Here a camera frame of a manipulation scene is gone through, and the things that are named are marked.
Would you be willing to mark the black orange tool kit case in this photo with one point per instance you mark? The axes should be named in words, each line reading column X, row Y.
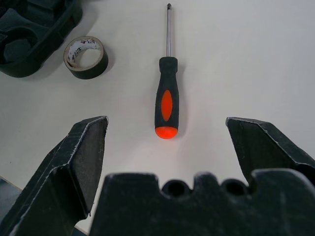
column 49, row 37

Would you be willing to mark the black tape roll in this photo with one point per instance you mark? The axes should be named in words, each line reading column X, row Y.
column 98, row 66

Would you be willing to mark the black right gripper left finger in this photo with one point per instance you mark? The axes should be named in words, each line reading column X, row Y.
column 61, row 172

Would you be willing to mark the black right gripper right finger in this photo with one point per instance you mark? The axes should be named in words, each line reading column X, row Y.
column 265, row 147

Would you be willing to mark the black orange Phillips screwdriver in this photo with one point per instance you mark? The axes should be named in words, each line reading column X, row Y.
column 166, row 98

